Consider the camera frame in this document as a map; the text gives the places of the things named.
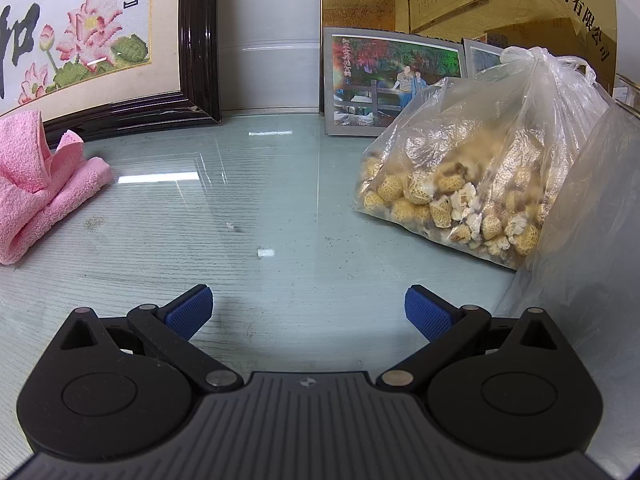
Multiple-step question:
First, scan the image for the framed lotus cross-stitch picture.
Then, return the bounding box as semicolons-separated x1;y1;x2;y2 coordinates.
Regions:
0;0;222;136

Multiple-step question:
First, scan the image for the pink towel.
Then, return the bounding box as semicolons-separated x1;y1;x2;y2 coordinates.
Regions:
0;109;114;266

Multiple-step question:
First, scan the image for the small framed photo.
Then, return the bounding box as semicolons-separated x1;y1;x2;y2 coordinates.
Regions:
461;37;506;78

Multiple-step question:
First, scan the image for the clear plastic bag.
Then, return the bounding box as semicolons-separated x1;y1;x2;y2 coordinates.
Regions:
492;92;640;341

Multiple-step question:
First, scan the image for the silver framed photo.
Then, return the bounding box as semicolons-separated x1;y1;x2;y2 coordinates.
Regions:
322;26;467;137

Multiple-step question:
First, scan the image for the gold plaque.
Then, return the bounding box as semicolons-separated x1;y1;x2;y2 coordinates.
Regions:
320;0;621;111

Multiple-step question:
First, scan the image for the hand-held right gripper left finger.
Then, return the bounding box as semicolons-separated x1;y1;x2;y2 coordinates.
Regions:
59;284;244;394

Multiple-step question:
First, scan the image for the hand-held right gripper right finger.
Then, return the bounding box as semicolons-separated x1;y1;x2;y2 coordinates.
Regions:
376;284;561;392

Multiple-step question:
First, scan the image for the plastic bag of dried mushrooms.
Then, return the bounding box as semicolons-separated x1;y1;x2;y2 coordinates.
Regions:
352;46;613;271

